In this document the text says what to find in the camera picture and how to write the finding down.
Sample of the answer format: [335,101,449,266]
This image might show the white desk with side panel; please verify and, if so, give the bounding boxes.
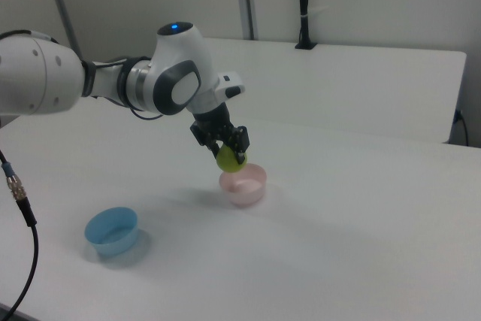
[201,37,468,145]

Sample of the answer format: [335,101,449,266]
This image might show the pink plastic bowl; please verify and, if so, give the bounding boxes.
[219,162,268,208]

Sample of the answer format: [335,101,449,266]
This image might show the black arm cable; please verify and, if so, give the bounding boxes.
[80,56,166,122]

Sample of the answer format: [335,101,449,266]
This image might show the blue plastic bowl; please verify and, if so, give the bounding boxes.
[83,206,139,259]

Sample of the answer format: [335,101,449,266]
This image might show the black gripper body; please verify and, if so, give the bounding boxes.
[189,104,237,148]

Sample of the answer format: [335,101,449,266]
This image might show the green pear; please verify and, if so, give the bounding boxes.
[215,144,250,174]

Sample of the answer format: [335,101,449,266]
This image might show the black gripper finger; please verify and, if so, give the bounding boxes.
[227,125,252,165]
[208,139,224,159]

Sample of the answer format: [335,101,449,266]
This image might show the black and blue wall cable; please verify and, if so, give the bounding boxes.
[452,109,470,147]

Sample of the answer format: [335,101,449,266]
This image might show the black cable with metal connector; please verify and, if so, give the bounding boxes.
[0,147,41,319]

